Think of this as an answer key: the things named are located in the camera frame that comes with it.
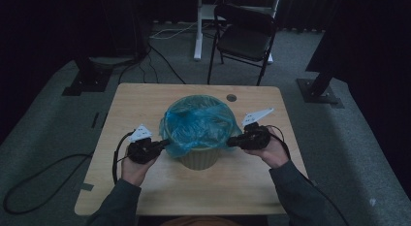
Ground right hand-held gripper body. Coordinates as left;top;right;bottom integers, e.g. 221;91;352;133
240;108;275;151

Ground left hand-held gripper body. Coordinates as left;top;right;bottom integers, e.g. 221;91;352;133
126;123;160;165

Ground green ribbed trash bin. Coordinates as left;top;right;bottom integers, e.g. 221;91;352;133
175;146;224;172

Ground blue plastic trash bag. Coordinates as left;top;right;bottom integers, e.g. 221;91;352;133
158;94;243;159

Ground person's left hand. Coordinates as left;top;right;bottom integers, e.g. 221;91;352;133
120;151;160;188

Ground person's right hand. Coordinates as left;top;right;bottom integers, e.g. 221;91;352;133
243;128;291;170

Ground black stand with square base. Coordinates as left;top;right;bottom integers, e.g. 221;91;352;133
61;55;114;97

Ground black folding chair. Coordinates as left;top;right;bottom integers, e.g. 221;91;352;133
206;3;279;87

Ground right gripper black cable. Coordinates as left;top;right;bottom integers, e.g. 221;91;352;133
266;124;350;226

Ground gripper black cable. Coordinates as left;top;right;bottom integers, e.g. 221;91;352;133
266;124;350;226
2;130;136;216

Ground black floor cables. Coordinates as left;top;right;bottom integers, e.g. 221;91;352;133
117;45;187;85

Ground black stand with slanted post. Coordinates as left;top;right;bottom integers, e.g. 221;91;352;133
296;67;345;110

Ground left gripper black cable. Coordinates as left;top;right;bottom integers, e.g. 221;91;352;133
2;130;136;216

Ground white desk frame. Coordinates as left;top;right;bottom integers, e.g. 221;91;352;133
193;0;283;65

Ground white floor cable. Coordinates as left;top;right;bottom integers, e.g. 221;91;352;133
148;20;216;41

